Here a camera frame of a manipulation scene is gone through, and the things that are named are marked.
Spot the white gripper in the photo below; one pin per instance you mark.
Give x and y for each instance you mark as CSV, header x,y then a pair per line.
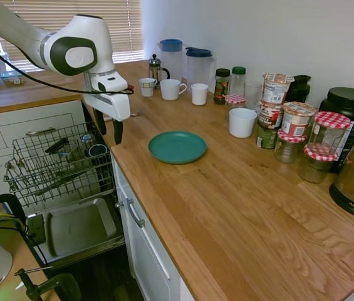
x,y
114,105

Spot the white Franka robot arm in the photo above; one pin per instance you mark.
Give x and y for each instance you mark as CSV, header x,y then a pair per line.
x,y
82,34

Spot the grey open dishwasher door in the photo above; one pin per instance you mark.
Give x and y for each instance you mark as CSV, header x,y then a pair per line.
x,y
79,225

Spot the clear glass in rack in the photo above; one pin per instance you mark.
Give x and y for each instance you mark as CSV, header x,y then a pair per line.
x,y
86,138

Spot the dark cup blue rim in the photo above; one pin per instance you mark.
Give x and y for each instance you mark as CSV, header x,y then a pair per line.
x,y
97,151

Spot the white patterned cup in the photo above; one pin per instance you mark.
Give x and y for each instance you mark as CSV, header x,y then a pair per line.
x,y
147,87

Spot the teal round plate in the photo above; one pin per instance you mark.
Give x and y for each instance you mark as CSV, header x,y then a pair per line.
x,y
176,147

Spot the glass French press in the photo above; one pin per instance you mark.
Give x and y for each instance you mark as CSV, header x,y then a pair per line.
x,y
155,72

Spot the silver cabinet knob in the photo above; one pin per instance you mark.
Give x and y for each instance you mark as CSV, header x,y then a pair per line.
x,y
119,205

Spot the white drawer cabinet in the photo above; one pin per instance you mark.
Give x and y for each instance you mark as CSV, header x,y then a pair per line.
x,y
23,122

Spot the tall clear pitcher blue lid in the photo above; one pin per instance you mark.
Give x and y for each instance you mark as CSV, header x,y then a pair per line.
x,y
170,59

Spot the white window blinds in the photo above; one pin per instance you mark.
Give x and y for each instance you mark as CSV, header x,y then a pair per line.
x,y
117,31

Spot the plain white cup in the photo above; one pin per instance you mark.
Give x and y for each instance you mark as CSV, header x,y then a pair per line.
x,y
199,94

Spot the small clear food container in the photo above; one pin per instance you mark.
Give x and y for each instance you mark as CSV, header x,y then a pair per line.
x,y
12,78

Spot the dark spice jar black lid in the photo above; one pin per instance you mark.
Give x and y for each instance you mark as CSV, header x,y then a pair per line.
x,y
221,87

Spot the black metal clamp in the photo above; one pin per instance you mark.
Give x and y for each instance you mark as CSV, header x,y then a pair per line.
x,y
10,200
60,283

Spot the small jar red checkered lid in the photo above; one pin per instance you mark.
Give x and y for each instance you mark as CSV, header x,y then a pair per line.
x,y
235,99

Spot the wide white cup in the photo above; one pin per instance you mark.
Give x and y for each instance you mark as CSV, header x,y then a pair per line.
x,y
242,123

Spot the clear spice jar green lid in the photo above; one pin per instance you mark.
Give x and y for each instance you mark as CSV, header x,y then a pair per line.
x,y
238,81

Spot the white cabinet door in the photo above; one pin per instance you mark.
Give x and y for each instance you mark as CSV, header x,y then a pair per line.
x,y
145,260

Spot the clear drinking glass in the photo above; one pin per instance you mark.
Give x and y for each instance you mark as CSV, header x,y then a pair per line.
x,y
253,95

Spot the green paper cup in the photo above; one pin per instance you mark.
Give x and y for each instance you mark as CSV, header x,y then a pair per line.
x,y
266,136

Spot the white oatmeal cup foil lid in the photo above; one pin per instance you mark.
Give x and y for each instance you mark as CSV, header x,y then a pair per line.
x,y
276,89

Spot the glass jar red checkered lid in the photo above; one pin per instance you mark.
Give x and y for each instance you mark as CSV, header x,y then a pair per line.
x,y
316,167
288,147

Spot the red white oatmeal cup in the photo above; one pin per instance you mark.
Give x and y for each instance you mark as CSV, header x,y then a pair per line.
x,y
294,120

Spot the black bottle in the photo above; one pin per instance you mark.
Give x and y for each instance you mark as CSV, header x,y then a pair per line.
x,y
300,89

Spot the large jar red checkered lid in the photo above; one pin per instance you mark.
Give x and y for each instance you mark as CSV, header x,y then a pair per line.
x,y
328,131

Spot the black protein powder tub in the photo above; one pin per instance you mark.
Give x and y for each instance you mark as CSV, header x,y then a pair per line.
x,y
350,105

